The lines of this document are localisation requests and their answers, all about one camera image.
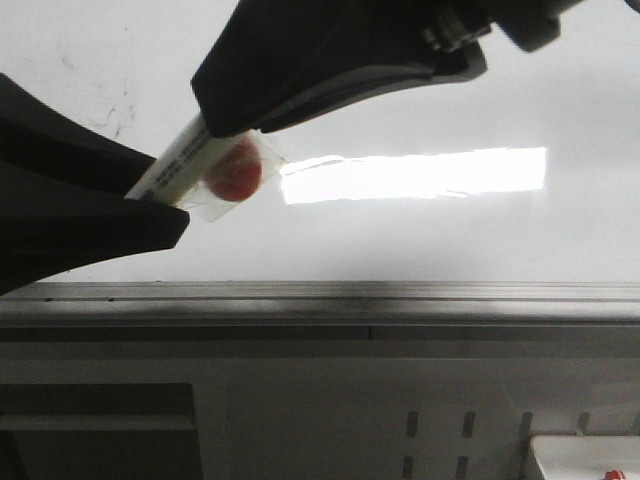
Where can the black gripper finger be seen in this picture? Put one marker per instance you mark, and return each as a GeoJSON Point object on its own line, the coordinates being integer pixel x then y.
{"type": "Point", "coordinates": [63, 195]}
{"type": "Point", "coordinates": [280, 63]}

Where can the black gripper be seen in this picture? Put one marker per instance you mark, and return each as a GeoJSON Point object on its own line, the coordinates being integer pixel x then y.
{"type": "Point", "coordinates": [529, 24]}

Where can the white whiteboard marker pen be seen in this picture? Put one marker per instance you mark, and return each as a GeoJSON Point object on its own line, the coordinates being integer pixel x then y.
{"type": "Point", "coordinates": [182, 164]}

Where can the red magnet taped to marker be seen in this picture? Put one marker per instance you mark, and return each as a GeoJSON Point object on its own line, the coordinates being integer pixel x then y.
{"type": "Point", "coordinates": [238, 175]}

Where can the grey aluminium whiteboard tray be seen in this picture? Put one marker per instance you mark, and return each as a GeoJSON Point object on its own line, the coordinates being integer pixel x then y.
{"type": "Point", "coordinates": [323, 304]}

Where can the white whiteboard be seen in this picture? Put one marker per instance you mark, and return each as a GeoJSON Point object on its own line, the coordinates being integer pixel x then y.
{"type": "Point", "coordinates": [528, 174]}

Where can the white slotted metal panel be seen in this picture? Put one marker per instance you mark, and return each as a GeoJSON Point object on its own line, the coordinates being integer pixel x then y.
{"type": "Point", "coordinates": [401, 418]}

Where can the white plastic bin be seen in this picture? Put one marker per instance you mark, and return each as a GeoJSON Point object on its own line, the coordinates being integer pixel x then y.
{"type": "Point", "coordinates": [581, 457]}

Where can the small red object in bin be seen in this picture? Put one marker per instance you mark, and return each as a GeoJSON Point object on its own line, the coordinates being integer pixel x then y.
{"type": "Point", "coordinates": [615, 474]}

